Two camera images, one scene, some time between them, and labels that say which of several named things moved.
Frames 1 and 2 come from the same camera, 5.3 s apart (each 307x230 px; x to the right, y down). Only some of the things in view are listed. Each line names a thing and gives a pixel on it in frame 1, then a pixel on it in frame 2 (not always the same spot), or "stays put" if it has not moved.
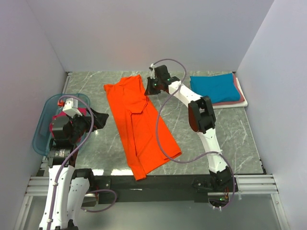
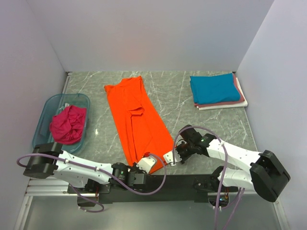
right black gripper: x=149 y=91 to x=178 y=151
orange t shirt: x=136 y=122 stays put
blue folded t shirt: x=219 y=88 stays put
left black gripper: x=100 y=119 to x=135 y=167
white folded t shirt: x=239 y=104 stays put
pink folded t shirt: x=242 y=97 stays put
